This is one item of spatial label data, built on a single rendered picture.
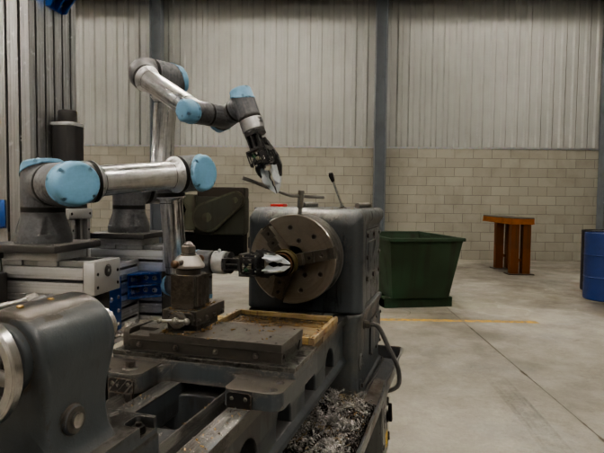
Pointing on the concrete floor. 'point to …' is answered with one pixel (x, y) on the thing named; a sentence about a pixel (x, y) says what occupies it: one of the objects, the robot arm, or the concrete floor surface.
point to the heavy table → (511, 243)
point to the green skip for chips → (417, 268)
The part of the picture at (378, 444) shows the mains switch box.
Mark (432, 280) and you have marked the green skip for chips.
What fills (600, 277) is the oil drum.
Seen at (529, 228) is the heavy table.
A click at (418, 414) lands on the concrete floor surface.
